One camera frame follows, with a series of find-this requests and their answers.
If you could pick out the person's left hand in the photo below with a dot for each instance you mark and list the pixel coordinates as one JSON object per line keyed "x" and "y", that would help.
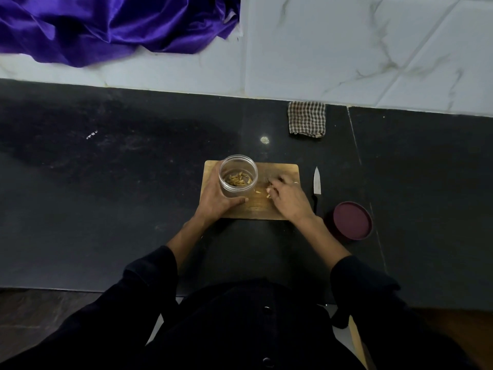
{"x": 212, "y": 200}

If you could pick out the person's left thumb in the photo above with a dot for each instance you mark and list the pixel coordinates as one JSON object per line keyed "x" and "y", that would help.
{"x": 235, "y": 201}

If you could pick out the purple satin fabric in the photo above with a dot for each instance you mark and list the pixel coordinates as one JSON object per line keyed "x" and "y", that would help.
{"x": 111, "y": 26}

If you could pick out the wooden cutting board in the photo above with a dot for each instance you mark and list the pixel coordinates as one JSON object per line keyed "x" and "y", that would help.
{"x": 259, "y": 202}

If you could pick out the person's left forearm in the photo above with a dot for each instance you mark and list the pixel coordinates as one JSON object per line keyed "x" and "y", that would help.
{"x": 183, "y": 238}

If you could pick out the chopped food pieces on board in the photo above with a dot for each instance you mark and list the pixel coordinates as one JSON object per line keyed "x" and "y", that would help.
{"x": 258, "y": 191}

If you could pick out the person's right fingers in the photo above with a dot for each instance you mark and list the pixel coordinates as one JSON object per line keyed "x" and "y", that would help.
{"x": 278, "y": 184}

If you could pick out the person's right forearm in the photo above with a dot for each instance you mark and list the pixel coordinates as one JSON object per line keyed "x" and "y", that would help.
{"x": 322, "y": 242}

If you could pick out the chopped food pieces in jar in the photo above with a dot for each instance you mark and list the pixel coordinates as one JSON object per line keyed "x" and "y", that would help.
{"x": 239, "y": 179}

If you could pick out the person's right hand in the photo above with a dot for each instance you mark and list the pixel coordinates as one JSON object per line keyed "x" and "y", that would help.
{"x": 289, "y": 200}

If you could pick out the maroon jar lid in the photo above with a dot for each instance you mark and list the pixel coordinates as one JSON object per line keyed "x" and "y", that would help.
{"x": 352, "y": 221}

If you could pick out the clear plastic jar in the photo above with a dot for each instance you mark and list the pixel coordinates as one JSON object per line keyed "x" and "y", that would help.
{"x": 237, "y": 176}

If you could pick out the checkered brown kitchen cloth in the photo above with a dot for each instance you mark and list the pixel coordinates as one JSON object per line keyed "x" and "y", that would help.
{"x": 307, "y": 118}

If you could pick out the person's black clothing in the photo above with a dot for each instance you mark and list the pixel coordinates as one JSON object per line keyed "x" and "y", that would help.
{"x": 246, "y": 323}

